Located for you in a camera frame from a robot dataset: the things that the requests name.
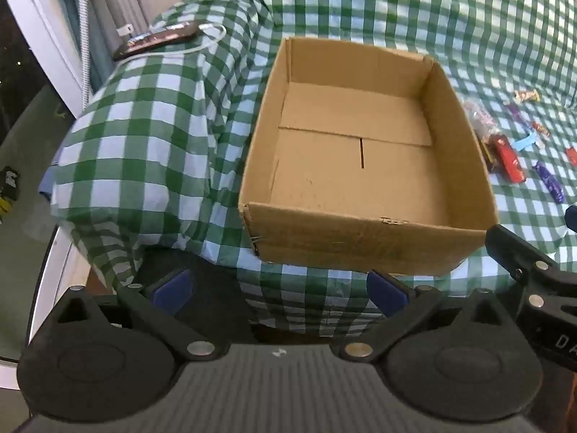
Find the white door frame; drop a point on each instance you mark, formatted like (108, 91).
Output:
(45, 22)

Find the black smartphone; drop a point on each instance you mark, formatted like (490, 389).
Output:
(153, 40)

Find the yellow snack bar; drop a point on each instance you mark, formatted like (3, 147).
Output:
(525, 95)

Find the large red snack bag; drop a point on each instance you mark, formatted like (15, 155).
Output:
(507, 160)

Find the green checked sofa cover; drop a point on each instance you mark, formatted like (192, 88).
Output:
(135, 144)

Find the black and yellow object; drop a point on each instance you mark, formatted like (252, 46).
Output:
(9, 189)

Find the purple and white stick pouch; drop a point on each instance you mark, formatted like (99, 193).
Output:
(515, 112)

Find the small white clip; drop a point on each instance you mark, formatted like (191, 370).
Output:
(125, 30)

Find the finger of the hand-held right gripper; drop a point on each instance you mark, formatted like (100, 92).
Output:
(511, 249)
(572, 219)

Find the clear plastic snack bag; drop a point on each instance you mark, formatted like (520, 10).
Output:
(480, 119)

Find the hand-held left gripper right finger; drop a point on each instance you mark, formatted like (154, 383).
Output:
(387, 294)

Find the square red snack packet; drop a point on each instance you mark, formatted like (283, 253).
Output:
(572, 155)

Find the small orange red snack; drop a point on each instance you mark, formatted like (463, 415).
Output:
(541, 128)

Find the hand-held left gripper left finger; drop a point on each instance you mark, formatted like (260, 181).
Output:
(173, 292)

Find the cardboard box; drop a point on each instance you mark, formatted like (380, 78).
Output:
(360, 176)

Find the light blue snack packet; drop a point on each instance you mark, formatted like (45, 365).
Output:
(525, 143)

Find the purple candy packet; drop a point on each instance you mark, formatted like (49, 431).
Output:
(550, 182)

